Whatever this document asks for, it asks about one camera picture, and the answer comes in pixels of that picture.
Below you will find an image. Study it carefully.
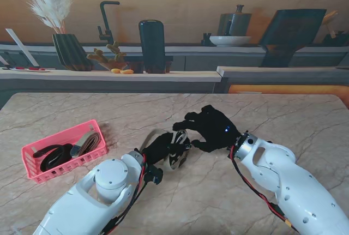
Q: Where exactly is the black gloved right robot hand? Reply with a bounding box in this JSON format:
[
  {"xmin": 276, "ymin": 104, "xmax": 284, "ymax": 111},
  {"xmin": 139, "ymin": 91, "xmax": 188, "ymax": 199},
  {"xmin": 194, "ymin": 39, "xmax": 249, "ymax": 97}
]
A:
[{"xmin": 172, "ymin": 105, "xmax": 242, "ymax": 154}]

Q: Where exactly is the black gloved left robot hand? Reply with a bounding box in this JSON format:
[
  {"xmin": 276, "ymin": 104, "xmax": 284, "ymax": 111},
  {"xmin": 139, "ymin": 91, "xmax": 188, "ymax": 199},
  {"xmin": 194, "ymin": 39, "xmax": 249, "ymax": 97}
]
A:
[{"xmin": 141, "ymin": 132, "xmax": 192, "ymax": 168}]

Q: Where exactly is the olive canvas belt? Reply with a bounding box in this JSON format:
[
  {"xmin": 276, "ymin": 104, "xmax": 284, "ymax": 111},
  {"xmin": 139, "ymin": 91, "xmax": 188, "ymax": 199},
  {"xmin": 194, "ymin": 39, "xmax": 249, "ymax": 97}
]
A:
[{"xmin": 138, "ymin": 128, "xmax": 192, "ymax": 172}]

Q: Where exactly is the beige woven belt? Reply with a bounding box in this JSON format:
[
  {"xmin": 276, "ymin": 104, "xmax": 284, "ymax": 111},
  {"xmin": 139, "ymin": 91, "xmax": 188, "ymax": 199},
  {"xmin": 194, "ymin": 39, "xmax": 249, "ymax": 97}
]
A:
[{"xmin": 70, "ymin": 133, "xmax": 101, "ymax": 156}]

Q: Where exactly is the pink plastic storage basket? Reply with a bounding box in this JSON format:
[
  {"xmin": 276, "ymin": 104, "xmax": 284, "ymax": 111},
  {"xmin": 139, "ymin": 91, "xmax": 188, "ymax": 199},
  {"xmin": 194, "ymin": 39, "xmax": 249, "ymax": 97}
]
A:
[{"xmin": 21, "ymin": 119, "xmax": 109, "ymax": 184}]

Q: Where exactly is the dark brown woven belt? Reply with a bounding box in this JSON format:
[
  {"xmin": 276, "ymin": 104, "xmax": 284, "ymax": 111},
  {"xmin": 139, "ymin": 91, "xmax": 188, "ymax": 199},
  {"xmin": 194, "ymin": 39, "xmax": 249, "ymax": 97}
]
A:
[{"xmin": 32, "ymin": 143, "xmax": 74, "ymax": 172}]

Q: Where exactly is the grey kitchen counter wood top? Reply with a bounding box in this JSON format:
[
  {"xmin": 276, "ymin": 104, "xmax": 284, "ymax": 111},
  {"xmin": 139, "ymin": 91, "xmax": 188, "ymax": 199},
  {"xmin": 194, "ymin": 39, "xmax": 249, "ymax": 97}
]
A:
[{"xmin": 0, "ymin": 43, "xmax": 349, "ymax": 109}]

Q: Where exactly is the dark low tray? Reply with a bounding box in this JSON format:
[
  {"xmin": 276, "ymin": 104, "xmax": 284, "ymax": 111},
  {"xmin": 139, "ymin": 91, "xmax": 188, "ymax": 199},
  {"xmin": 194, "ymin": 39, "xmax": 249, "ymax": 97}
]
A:
[{"xmin": 124, "ymin": 55, "xmax": 175, "ymax": 74}]

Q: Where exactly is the white ceramic bowl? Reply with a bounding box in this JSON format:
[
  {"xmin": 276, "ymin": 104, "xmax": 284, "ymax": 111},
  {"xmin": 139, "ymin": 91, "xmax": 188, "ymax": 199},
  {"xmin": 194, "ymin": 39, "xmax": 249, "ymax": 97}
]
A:
[{"xmin": 209, "ymin": 35, "xmax": 252, "ymax": 47}]

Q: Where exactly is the tall black cylinder container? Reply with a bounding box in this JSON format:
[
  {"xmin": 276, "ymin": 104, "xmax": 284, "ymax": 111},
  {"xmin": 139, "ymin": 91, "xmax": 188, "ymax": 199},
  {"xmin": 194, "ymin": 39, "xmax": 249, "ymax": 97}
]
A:
[{"xmin": 138, "ymin": 20, "xmax": 166, "ymax": 74}]

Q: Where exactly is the cactus plant in bowl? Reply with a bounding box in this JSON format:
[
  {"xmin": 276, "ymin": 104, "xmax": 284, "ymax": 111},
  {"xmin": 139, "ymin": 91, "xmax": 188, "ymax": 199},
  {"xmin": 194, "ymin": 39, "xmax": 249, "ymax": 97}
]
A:
[{"xmin": 86, "ymin": 40, "xmax": 129, "ymax": 71}]

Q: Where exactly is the grey ceramic jug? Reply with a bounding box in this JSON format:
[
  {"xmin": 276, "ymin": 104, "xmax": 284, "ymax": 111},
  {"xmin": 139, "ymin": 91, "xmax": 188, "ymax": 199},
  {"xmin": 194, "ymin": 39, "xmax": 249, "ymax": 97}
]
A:
[{"xmin": 218, "ymin": 4, "xmax": 253, "ymax": 37}]

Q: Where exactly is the dark tilted panel stand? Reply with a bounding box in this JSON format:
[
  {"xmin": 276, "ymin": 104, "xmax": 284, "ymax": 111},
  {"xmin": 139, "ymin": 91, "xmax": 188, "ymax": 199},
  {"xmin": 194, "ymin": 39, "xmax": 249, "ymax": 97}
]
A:
[{"xmin": 257, "ymin": 8, "xmax": 327, "ymax": 68}]

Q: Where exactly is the dark ribbed vase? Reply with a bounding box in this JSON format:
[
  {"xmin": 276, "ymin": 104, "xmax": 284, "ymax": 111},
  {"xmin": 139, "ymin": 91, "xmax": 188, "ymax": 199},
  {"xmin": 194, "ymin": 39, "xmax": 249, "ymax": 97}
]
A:
[{"xmin": 52, "ymin": 33, "xmax": 92, "ymax": 71}]

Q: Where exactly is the black kitchen faucet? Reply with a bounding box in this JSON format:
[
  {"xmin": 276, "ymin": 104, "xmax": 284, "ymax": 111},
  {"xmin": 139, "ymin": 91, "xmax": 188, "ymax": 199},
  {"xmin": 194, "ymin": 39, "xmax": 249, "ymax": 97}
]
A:
[{"xmin": 98, "ymin": 1, "xmax": 121, "ymax": 45}]

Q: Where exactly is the plate with red food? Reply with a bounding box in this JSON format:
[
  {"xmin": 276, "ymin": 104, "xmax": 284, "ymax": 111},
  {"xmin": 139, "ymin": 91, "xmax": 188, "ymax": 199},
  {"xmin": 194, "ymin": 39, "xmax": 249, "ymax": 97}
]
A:
[{"xmin": 9, "ymin": 66, "xmax": 52, "ymax": 73}]

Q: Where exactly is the yellow wooden spatula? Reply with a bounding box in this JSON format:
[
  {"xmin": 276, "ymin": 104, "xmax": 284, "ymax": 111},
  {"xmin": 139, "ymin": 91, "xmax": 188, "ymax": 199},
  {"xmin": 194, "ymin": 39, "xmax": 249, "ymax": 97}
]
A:
[{"xmin": 323, "ymin": 10, "xmax": 340, "ymax": 38}]

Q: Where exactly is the white leaning board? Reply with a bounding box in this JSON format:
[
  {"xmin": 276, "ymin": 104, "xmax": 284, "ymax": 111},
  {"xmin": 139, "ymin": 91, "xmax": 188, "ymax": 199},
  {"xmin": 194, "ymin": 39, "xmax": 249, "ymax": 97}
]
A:
[{"xmin": 5, "ymin": 28, "xmax": 40, "ymax": 67}]

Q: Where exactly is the white pampas grass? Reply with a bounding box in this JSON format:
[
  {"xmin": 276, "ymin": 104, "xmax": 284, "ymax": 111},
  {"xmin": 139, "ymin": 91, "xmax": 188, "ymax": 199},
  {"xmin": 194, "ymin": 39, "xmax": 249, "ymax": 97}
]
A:
[{"xmin": 0, "ymin": 0, "xmax": 74, "ymax": 34}]

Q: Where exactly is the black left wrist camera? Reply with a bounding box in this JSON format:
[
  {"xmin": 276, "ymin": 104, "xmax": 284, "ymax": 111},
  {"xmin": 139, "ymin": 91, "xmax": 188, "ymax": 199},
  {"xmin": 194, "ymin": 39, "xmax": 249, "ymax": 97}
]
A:
[{"xmin": 143, "ymin": 165, "xmax": 164, "ymax": 185}]

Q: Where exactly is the red black left arm cable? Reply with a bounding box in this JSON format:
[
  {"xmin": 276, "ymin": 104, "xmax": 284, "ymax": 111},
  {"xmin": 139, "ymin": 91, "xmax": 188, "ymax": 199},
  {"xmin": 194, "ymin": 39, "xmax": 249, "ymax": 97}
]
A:
[{"xmin": 102, "ymin": 153, "xmax": 149, "ymax": 235}]

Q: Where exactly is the red black arm cable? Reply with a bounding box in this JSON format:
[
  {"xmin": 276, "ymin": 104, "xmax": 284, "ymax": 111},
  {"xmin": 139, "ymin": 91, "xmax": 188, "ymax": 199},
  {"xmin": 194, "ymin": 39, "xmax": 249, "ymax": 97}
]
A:
[
  {"xmin": 102, "ymin": 153, "xmax": 149, "ymax": 235},
  {"xmin": 229, "ymin": 146, "xmax": 300, "ymax": 232}
]

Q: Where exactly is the red black right arm cable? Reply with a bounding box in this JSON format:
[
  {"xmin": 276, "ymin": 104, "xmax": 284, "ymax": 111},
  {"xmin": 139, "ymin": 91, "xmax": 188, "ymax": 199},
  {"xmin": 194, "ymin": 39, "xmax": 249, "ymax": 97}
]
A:
[{"xmin": 229, "ymin": 146, "xmax": 300, "ymax": 232}]

